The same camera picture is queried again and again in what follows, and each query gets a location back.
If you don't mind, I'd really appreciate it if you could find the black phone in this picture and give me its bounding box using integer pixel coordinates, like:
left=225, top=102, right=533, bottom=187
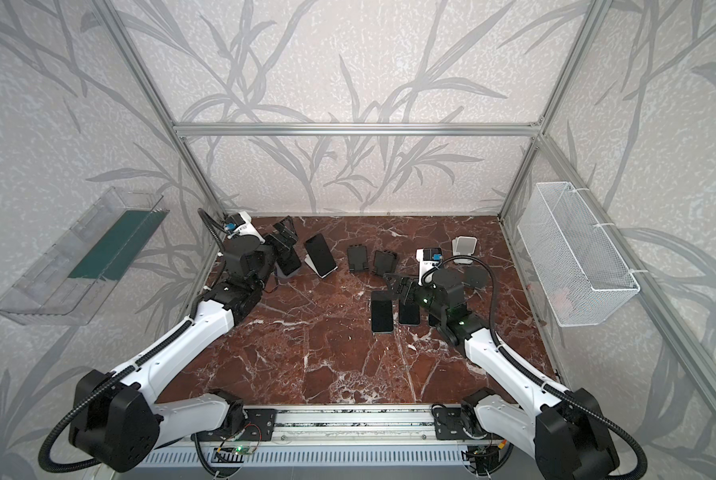
left=305, top=233, right=338, bottom=273
left=277, top=247, right=302, bottom=273

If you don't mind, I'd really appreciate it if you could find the white front phone stand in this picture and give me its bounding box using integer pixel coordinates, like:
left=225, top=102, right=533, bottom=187
left=452, top=236, right=477, bottom=265

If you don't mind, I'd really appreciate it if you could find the dark grey front phone stand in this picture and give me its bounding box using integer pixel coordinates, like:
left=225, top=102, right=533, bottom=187
left=464, top=266, right=490, bottom=290

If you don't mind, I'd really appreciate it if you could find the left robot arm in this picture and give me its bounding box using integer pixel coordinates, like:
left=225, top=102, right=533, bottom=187
left=39, top=211, right=301, bottom=473

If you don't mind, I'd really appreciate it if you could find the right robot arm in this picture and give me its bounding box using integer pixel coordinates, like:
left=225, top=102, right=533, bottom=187
left=385, top=269, right=620, bottom=479

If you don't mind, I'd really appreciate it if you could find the white metal phone stand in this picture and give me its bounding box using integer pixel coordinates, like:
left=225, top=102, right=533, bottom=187
left=305, top=254, right=338, bottom=279

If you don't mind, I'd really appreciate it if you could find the black stand under purple phone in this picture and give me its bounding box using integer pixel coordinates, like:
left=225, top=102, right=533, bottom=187
left=373, top=250, right=398, bottom=277

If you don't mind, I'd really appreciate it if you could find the green circuit board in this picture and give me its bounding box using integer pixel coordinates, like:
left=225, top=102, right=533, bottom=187
left=215, top=445, right=258, bottom=463

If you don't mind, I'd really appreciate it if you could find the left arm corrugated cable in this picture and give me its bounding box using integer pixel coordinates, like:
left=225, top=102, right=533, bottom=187
left=38, top=208, right=233, bottom=474

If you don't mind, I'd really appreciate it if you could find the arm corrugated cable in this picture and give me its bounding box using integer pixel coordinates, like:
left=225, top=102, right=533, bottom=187
left=420, top=255, right=648, bottom=480
left=38, top=208, right=233, bottom=474

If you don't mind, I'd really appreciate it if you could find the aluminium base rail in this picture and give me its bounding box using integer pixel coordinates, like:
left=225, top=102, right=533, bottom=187
left=102, top=403, right=605, bottom=448

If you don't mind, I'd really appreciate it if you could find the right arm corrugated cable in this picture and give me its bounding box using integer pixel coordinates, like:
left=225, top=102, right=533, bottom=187
left=420, top=255, right=648, bottom=480

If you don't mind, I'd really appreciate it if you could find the white wire mesh basket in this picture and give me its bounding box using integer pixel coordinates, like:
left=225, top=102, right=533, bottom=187
left=518, top=182, right=640, bottom=327

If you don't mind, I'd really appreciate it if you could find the clear plastic wall tray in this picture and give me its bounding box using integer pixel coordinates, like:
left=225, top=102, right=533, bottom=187
left=0, top=187, right=169, bottom=326

